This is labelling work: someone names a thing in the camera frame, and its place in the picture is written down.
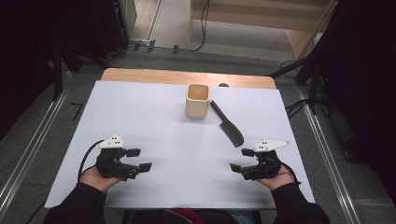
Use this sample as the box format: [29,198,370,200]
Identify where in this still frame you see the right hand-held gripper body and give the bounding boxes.
[241,139,291,182]

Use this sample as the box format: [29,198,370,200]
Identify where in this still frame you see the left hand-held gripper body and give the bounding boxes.
[94,133,141,182]

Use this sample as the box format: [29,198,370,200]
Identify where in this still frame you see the black comb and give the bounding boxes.
[209,99,245,148]

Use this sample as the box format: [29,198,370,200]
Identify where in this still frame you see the beige square cup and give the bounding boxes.
[185,83,210,119]

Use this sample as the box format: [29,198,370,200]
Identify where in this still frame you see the person's right hand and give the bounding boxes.
[255,164,295,191]

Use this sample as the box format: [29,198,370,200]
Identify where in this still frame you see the person's left hand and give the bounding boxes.
[79,165,130,193]

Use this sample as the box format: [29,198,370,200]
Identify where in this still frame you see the white paper sheet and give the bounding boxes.
[44,79,316,210]

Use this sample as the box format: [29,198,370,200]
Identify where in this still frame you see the wooden table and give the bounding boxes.
[101,67,277,91]

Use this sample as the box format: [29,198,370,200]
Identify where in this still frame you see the black metal stand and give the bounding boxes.
[51,40,110,101]
[269,0,344,116]

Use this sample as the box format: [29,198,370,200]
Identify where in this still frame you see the black cabinet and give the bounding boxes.
[92,0,130,59]

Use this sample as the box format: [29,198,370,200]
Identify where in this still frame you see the light wooden desk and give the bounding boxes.
[190,0,339,62]

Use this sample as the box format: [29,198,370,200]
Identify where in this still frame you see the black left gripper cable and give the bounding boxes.
[78,139,106,185]

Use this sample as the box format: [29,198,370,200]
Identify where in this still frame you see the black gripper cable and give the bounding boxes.
[278,158,302,185]
[78,139,106,185]

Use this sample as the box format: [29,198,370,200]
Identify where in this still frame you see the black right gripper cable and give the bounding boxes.
[278,158,302,185]

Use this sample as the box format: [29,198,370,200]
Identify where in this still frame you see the black floor cables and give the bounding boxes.
[284,98,311,119]

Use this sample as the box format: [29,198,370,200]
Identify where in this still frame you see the metal floor rail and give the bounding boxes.
[297,87,362,224]
[0,73,76,213]

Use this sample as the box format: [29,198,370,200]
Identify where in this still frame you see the black hanging cable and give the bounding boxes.
[190,0,210,52]

